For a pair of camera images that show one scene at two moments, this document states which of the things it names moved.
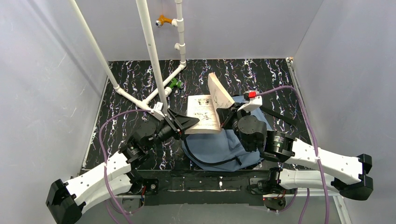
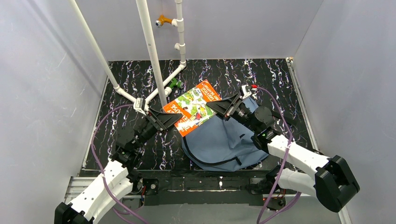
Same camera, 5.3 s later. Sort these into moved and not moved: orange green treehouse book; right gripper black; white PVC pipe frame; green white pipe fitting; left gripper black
Moved: right gripper black; left gripper black; orange green treehouse book
Not moved: green white pipe fitting; white PVC pipe frame
